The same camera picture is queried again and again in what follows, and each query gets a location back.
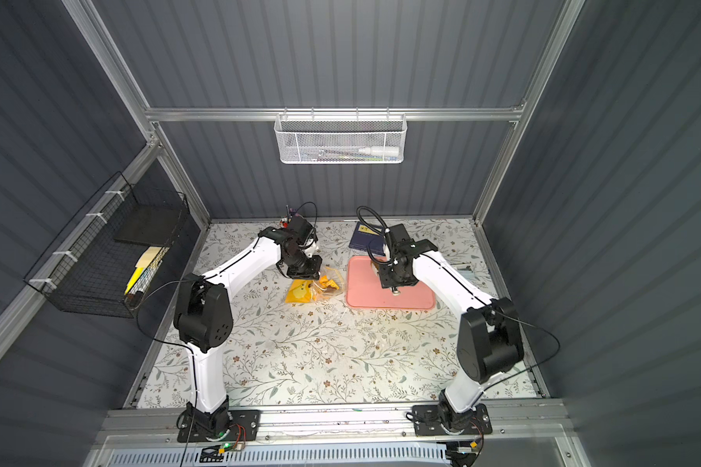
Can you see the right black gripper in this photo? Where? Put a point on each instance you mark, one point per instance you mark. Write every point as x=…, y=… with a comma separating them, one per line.
x=395, y=277

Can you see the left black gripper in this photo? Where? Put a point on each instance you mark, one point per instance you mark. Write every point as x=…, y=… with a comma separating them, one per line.
x=303, y=269

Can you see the clear resealable bag yellow print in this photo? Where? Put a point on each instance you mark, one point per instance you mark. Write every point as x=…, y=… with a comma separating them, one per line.
x=303, y=291

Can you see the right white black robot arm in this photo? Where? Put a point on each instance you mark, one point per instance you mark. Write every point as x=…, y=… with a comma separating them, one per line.
x=489, y=341

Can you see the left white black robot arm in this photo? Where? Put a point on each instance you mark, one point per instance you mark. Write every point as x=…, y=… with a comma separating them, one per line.
x=204, y=320

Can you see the pink plastic tray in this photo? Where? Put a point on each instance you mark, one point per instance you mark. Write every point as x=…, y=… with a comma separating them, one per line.
x=365, y=290

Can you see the dark blue notebook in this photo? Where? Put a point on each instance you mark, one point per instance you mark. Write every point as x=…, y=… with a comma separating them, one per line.
x=364, y=238

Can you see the white marker in basket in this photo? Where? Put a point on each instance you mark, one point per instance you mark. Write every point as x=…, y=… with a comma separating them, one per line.
x=385, y=153

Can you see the black tray in basket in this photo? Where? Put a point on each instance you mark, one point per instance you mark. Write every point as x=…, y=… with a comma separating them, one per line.
x=150, y=225

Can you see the yellow sticky notes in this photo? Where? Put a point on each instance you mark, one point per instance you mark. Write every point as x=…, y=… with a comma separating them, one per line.
x=145, y=270

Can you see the white wire mesh basket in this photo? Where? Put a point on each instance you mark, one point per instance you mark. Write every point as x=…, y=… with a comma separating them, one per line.
x=335, y=141

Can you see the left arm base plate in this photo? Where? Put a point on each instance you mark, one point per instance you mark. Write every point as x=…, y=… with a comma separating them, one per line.
x=195, y=426

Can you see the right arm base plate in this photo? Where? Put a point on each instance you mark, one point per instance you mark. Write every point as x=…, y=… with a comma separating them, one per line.
x=435, y=420

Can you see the black wire wall basket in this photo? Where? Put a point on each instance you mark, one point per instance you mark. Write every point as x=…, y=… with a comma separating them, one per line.
x=88, y=272

